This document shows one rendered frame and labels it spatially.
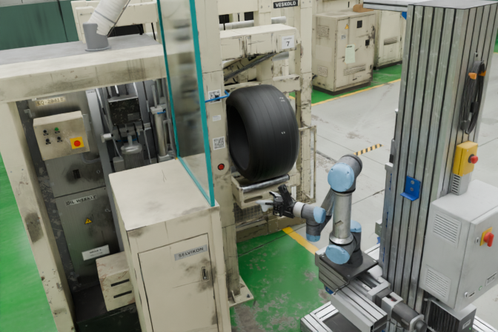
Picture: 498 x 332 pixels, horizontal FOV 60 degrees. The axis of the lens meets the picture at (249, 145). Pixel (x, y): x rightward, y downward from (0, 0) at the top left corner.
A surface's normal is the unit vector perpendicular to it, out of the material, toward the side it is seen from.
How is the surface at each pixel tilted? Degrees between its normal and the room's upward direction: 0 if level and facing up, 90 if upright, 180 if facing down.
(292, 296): 0
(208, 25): 90
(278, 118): 54
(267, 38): 90
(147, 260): 90
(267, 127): 62
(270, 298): 0
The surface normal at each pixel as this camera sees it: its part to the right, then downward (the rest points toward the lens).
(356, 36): 0.55, 0.32
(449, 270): -0.84, 0.26
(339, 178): -0.51, 0.25
